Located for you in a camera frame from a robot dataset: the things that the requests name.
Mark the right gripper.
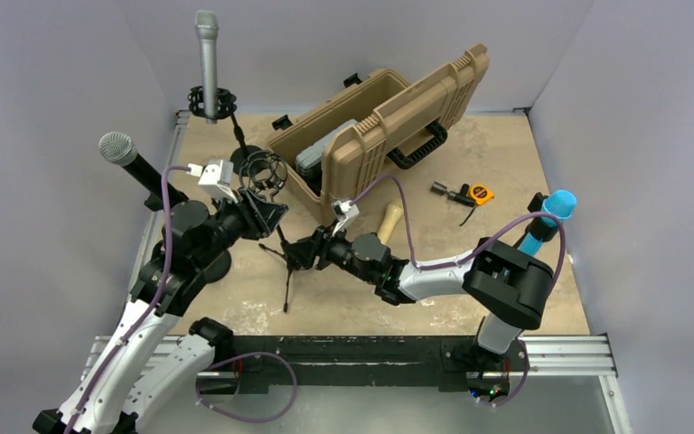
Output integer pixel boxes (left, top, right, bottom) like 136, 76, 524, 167
286, 217, 378, 284

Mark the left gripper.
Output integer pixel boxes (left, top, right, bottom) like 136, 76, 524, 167
196, 185, 287, 269

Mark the black tripod shock mount stand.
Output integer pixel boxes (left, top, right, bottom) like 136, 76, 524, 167
239, 150, 303, 313

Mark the black round base stand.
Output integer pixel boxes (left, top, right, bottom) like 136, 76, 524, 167
144, 191, 233, 285

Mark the cream microphone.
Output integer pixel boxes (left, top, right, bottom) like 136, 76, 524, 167
377, 199, 405, 244

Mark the black microphone silver grille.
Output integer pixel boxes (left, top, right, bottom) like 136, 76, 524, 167
98, 131, 164, 212

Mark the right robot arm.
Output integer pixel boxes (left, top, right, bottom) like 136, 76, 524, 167
283, 226, 558, 368

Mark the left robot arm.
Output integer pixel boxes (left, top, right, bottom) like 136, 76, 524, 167
33, 188, 288, 433

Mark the right round base stand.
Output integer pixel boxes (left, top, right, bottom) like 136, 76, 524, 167
525, 192, 553, 242

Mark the blue microphone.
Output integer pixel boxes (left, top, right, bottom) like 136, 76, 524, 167
514, 190, 577, 256

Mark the grey foam insert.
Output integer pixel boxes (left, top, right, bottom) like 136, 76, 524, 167
295, 118, 358, 179

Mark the tan hard case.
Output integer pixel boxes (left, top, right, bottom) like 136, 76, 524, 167
267, 43, 490, 225

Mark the black silver adapter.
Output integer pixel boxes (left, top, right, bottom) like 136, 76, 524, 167
430, 182, 476, 207

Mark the orange tape measure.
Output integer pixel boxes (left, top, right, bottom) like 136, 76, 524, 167
468, 184, 494, 206

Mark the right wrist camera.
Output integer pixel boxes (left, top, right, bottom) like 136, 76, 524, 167
332, 198, 360, 236

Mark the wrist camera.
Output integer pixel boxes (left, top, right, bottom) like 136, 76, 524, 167
187, 159, 239, 203
332, 198, 360, 236

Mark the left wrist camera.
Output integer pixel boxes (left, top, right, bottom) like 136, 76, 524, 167
187, 159, 239, 203

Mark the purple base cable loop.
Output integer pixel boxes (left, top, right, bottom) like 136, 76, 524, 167
194, 351, 298, 425

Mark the rear shock mount stand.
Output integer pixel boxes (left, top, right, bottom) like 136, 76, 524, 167
187, 86, 263, 175

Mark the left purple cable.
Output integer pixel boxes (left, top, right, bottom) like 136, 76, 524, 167
62, 165, 192, 434

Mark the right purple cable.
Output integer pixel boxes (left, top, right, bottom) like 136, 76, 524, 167
352, 174, 566, 295

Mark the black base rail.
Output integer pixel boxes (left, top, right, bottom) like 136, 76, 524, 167
196, 335, 530, 400

